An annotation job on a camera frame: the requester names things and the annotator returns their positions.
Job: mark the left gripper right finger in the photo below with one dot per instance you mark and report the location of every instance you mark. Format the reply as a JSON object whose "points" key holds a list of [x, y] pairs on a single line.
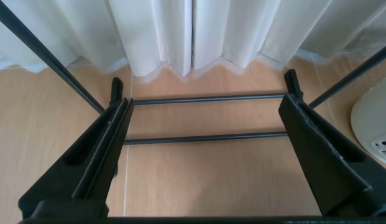
{"points": [[323, 174]]}

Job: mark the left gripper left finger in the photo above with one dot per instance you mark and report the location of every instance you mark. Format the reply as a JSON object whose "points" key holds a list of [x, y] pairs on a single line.
{"points": [[96, 177]]}

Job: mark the white laundry basket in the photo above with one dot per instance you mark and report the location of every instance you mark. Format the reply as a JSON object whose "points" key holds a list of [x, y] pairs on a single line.
{"points": [[370, 115]]}

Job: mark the black clothes rack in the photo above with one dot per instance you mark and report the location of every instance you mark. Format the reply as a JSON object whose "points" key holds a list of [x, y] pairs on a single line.
{"points": [[211, 137]]}

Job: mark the beige curtain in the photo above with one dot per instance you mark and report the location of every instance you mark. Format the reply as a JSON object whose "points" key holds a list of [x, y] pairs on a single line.
{"points": [[149, 31]]}

